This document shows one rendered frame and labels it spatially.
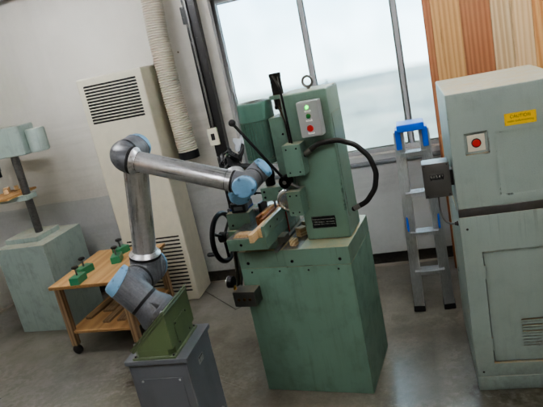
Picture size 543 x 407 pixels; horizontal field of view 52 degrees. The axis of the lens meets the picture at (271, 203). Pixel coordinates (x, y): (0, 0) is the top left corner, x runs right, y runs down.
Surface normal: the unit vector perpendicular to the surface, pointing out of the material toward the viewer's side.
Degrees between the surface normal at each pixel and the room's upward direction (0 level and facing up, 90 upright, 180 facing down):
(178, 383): 90
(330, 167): 90
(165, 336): 90
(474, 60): 87
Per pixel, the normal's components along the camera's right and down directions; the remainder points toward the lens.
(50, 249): 0.95, -0.12
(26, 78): -0.21, 0.30
